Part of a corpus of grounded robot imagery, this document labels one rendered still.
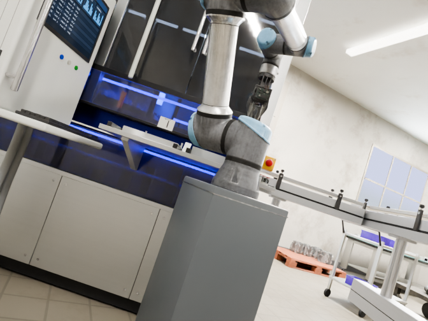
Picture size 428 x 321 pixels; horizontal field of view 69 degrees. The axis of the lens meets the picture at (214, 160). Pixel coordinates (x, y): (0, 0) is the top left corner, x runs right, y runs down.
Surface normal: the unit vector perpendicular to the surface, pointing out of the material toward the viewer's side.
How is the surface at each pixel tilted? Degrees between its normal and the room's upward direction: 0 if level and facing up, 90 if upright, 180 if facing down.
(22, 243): 90
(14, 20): 90
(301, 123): 90
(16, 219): 90
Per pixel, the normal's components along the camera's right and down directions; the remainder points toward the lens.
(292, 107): 0.40, 0.07
